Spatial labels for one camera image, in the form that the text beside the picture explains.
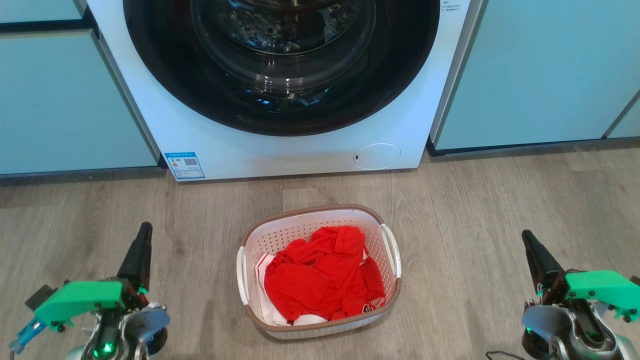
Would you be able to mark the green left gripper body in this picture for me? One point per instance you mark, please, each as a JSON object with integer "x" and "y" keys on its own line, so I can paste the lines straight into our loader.
{"x": 80, "y": 297}

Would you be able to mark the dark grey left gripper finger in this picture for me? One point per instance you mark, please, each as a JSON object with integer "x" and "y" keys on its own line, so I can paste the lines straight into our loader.
{"x": 137, "y": 260}

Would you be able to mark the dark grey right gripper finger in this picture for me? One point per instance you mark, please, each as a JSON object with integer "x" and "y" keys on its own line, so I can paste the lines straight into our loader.
{"x": 542, "y": 265}

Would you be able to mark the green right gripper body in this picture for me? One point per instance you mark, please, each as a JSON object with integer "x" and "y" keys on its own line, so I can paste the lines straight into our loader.
{"x": 605, "y": 287}

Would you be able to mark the white brown-rimmed laundry basket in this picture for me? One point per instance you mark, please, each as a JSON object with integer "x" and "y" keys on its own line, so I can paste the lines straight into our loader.
{"x": 295, "y": 226}

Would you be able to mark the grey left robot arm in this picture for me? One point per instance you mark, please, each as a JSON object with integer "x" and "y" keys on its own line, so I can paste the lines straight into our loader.
{"x": 120, "y": 332}

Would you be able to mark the blue energy label sticker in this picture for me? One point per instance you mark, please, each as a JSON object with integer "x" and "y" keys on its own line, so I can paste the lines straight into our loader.
{"x": 184, "y": 166}

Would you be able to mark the large pale teal cabinet door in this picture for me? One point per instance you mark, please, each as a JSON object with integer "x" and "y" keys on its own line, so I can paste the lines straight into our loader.
{"x": 65, "y": 100}

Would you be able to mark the red mesh garment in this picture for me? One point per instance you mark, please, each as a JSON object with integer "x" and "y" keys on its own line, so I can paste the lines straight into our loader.
{"x": 315, "y": 280}

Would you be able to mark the round black glass washer door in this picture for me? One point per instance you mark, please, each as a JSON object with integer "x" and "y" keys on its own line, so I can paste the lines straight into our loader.
{"x": 165, "y": 75}

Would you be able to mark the white front-load washing machine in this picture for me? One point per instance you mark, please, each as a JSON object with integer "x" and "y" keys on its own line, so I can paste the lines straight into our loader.
{"x": 300, "y": 155}

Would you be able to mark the wide pale teal cabinet door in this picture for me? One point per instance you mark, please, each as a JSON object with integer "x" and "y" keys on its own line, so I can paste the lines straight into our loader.
{"x": 540, "y": 70}

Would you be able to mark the round white filter cover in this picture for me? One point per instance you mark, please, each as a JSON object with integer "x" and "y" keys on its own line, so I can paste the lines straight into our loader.
{"x": 377, "y": 156}

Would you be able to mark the narrow pale teal cabinet panel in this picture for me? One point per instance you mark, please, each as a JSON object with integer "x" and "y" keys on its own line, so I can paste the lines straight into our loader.
{"x": 35, "y": 9}

